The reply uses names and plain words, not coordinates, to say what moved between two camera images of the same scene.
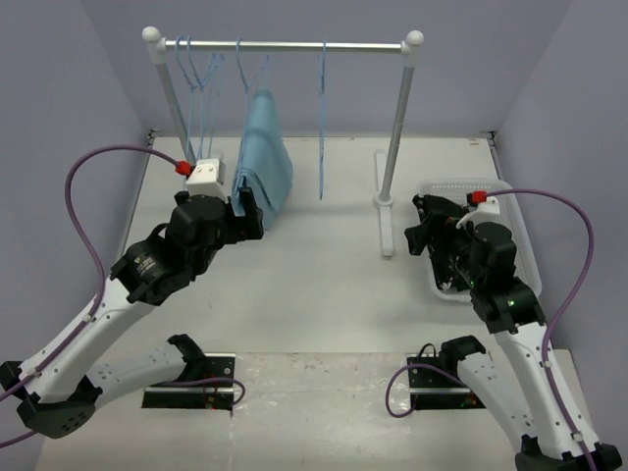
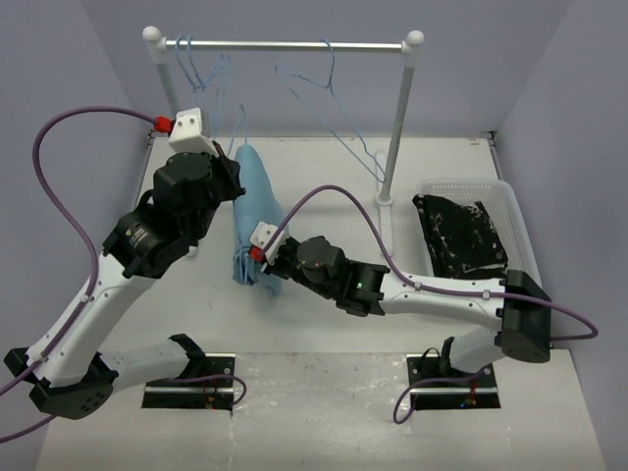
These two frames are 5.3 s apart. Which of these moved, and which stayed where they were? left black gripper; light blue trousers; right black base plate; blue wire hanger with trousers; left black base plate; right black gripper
Moved: right black gripper; left black gripper; blue wire hanger with trousers; light blue trousers
Stayed: left black base plate; right black base plate
